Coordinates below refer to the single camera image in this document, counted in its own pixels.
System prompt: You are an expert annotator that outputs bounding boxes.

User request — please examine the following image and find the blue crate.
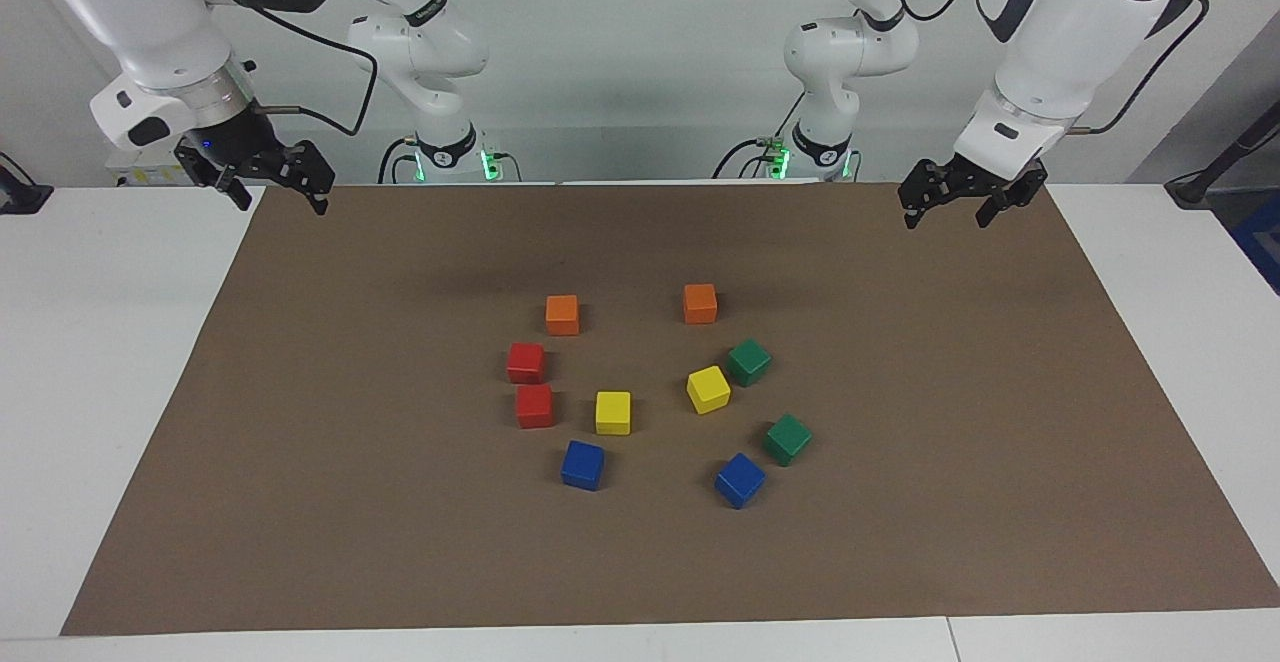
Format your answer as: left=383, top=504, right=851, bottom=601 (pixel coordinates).
left=1228, top=190, right=1280, bottom=295

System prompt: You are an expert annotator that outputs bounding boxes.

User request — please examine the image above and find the white power strip box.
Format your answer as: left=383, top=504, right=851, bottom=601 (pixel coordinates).
left=105, top=147, right=196, bottom=188

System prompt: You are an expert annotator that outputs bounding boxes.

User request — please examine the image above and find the yellow wooden block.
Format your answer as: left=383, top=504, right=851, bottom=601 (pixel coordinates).
left=595, top=391, right=633, bottom=436
left=686, top=365, right=732, bottom=415

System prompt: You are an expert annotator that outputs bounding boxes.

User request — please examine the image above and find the blue wooden block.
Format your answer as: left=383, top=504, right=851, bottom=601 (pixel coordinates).
left=714, top=452, right=767, bottom=510
left=560, top=440, right=606, bottom=492

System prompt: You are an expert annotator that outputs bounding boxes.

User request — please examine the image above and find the black stand pole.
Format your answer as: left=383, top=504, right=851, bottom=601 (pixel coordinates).
left=1165, top=100, right=1280, bottom=209

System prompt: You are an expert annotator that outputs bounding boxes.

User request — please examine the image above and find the red wooden block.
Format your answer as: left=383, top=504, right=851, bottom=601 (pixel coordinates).
left=506, top=342, right=547, bottom=385
left=514, top=384, right=555, bottom=430

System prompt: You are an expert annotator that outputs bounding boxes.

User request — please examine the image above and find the green wooden block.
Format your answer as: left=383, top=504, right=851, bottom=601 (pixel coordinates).
left=726, top=338, right=773, bottom=388
left=764, top=413, right=813, bottom=467

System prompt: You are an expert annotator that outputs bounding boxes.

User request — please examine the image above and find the black clamp mount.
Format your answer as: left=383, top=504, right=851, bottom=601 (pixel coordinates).
left=0, top=150, right=54, bottom=215

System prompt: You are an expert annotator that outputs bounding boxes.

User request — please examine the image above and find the brown table mat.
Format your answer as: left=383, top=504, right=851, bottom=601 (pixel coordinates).
left=60, top=180, right=1280, bottom=636

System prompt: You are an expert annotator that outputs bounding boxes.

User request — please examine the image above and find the black left arm base cable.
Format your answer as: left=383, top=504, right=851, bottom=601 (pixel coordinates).
left=712, top=90, right=809, bottom=180

